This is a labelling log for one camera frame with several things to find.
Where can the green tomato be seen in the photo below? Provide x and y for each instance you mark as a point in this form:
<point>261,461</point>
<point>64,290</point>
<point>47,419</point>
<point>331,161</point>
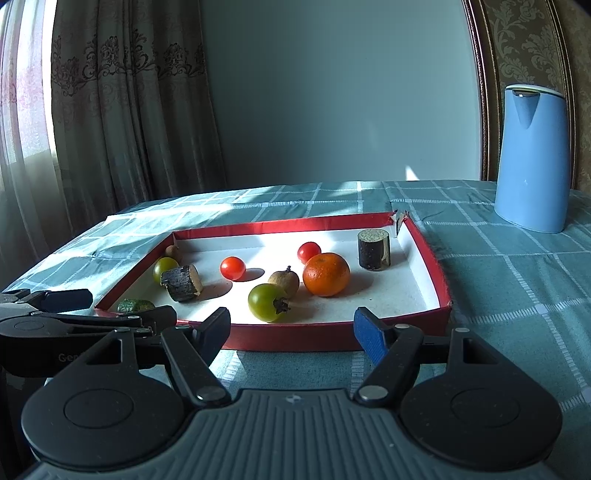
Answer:
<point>264,302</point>
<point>164,268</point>

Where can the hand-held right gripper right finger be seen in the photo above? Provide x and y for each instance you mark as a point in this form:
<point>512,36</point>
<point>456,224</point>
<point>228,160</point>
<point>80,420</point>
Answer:
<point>371,338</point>

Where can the dark wooden wall frame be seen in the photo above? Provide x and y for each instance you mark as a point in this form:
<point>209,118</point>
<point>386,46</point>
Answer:
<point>485,92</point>

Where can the patterned beige curtain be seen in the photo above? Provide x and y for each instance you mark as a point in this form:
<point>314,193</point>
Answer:
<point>115,115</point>

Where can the teal checked tablecloth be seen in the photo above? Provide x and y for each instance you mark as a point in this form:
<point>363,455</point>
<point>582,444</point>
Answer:
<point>508,300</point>

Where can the orange mandarin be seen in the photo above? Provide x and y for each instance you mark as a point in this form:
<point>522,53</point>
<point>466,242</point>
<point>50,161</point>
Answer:
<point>326,274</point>

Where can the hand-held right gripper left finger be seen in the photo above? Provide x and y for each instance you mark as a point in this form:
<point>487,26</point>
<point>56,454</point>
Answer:
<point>214,331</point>

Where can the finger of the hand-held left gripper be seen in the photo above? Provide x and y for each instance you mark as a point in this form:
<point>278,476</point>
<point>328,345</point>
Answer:
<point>157,316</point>
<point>64,300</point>

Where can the red cherry tomato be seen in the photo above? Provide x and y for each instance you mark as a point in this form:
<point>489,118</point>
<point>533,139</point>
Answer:
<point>232,268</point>
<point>308,252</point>

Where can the dark sugarcane piece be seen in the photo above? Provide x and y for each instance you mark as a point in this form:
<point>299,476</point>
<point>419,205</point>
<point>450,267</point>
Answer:
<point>373,251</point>
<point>180,284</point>

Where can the red cardboard tray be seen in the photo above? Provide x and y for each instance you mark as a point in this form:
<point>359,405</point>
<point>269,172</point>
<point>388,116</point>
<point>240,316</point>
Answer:
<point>406,286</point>

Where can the brown longan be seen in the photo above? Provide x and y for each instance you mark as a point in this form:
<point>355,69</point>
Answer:
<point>282,280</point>
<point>172,252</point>

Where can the green cucumber piece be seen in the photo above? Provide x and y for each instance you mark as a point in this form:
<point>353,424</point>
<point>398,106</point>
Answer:
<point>135,305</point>

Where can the blue electric kettle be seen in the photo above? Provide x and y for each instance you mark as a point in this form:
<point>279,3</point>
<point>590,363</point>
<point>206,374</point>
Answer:
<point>531,170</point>

